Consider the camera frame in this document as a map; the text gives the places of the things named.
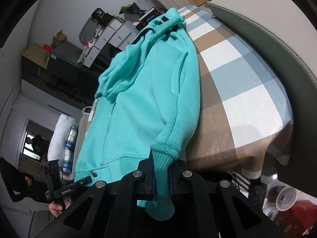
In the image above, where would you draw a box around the black desk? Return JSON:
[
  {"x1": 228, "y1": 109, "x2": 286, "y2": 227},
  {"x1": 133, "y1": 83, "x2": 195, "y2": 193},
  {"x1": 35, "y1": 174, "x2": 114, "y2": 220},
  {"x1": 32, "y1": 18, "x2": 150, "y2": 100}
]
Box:
[{"x1": 21, "y1": 41, "x2": 108, "y2": 109}]

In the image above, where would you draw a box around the white plastic cup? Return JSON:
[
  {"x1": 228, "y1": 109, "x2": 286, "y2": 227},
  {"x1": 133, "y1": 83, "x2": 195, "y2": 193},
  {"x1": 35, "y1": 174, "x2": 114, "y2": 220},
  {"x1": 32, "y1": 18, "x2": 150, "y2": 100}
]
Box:
[{"x1": 268, "y1": 186, "x2": 298, "y2": 212}]

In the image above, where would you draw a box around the cardboard box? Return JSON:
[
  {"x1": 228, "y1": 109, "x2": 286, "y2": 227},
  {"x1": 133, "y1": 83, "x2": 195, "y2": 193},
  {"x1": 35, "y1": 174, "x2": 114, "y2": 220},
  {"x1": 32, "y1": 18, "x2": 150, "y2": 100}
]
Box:
[{"x1": 22, "y1": 44, "x2": 50, "y2": 69}]

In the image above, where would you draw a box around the grey upholstered headboard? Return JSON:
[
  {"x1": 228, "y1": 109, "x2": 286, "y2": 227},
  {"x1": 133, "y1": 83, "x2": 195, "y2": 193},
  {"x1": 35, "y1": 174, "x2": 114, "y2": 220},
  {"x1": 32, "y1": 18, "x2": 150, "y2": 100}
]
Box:
[{"x1": 208, "y1": 0, "x2": 316, "y2": 196}]

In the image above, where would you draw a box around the plaid checkered bed sheet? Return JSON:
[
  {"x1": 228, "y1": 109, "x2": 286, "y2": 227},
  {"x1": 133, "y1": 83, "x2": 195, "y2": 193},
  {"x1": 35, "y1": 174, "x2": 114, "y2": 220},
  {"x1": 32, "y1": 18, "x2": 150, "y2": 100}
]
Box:
[{"x1": 177, "y1": 5, "x2": 293, "y2": 179}]

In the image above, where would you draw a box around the person's left hand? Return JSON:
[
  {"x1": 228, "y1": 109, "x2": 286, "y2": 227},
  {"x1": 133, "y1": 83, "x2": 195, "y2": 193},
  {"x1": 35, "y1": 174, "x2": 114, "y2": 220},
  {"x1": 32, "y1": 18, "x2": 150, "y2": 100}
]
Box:
[{"x1": 48, "y1": 197, "x2": 72, "y2": 217}]

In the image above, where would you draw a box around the grey oval suitcase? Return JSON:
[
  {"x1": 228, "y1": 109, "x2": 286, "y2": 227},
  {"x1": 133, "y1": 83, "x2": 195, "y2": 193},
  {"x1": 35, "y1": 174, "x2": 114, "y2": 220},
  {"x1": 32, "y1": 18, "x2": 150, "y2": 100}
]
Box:
[{"x1": 78, "y1": 17, "x2": 99, "y2": 45}]

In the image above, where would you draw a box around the red bag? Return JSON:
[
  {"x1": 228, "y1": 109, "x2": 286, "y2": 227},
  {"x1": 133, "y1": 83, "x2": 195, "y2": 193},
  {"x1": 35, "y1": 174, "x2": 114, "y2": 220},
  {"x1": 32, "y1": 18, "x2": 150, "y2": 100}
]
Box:
[{"x1": 274, "y1": 200, "x2": 316, "y2": 237}]

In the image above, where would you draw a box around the blue plaid rolled blanket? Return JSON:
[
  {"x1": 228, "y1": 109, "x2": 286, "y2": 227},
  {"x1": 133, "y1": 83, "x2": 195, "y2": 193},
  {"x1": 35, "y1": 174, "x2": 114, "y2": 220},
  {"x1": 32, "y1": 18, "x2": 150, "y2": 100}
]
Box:
[{"x1": 62, "y1": 126, "x2": 78, "y2": 175}]

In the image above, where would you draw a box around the turquoise zip hoodie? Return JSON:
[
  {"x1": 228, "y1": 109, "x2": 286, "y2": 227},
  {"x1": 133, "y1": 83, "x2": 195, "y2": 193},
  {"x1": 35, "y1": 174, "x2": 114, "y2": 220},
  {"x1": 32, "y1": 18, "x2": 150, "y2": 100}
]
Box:
[{"x1": 75, "y1": 8, "x2": 201, "y2": 221}]

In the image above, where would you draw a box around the white rolled pillow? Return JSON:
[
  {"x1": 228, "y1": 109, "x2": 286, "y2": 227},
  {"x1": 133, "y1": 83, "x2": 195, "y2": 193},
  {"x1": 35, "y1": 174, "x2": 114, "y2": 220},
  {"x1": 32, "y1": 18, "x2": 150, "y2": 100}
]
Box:
[{"x1": 47, "y1": 114, "x2": 76, "y2": 167}]

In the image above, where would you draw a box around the white drawer cabinet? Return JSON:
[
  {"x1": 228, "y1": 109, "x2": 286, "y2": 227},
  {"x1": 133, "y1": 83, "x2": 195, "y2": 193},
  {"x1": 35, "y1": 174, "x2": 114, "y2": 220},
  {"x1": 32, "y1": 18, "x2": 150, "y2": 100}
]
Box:
[{"x1": 79, "y1": 17, "x2": 139, "y2": 69}]

